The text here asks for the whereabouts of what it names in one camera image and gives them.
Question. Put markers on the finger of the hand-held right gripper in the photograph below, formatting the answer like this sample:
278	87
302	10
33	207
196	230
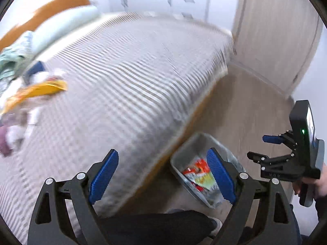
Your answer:
265	159
272	139

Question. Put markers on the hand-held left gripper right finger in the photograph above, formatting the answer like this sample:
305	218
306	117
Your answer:
222	176

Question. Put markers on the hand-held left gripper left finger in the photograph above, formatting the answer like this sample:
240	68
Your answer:
104	176

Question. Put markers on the grey plastic bin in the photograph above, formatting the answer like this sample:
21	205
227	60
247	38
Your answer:
189	145

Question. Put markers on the person's right hand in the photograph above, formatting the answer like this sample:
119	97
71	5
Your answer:
320	186

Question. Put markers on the yellow green snack wrapper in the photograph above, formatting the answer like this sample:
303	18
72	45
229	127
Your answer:
207	181

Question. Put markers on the clear plastic bin liner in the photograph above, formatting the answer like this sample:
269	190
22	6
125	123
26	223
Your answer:
217	199

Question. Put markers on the red snack wrapper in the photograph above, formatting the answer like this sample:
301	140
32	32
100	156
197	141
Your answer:
196	167

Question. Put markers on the grey shoe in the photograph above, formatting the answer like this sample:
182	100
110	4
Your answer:
217	225

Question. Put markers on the light wooden door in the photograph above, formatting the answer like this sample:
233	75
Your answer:
276	30

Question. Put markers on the brown checkered blanket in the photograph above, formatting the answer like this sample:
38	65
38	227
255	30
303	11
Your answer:
127	81

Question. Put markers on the purple packet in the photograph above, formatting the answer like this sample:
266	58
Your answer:
3	141

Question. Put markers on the yellow snack packet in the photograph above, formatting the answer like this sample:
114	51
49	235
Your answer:
38	89

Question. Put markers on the white crumpled tissue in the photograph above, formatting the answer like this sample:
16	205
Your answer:
52	75

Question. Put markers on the dark blue box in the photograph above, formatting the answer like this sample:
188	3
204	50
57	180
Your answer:
35	69

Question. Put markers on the green lace-edged quilt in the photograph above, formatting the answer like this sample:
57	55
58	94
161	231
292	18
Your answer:
12	56

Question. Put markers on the light blue pillow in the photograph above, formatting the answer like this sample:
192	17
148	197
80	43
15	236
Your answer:
66	23

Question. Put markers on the orange wooden bed frame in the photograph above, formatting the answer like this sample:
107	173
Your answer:
51	7

